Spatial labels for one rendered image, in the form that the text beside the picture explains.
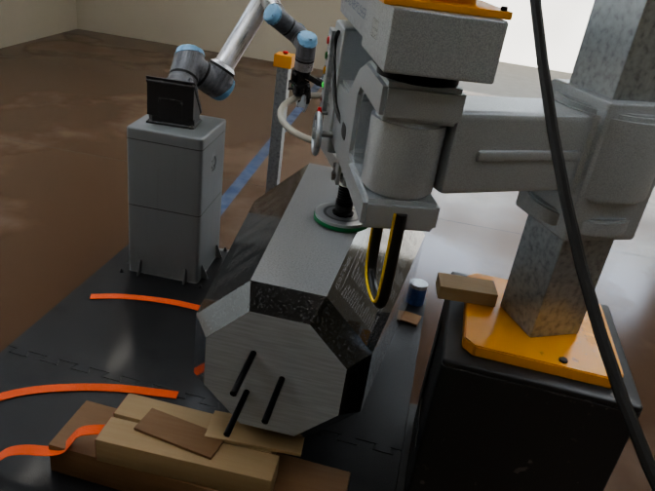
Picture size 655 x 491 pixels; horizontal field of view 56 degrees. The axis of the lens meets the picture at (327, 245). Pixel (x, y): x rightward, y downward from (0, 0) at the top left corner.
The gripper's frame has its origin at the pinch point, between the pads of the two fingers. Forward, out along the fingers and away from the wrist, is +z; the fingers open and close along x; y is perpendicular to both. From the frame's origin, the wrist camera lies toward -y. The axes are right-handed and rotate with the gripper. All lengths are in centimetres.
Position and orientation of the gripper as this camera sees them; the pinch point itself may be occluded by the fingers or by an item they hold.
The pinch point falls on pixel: (301, 106)
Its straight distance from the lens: 313.1
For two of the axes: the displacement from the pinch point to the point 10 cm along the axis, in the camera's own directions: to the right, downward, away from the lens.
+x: 5.6, 5.9, -5.8
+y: -8.1, 2.7, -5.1
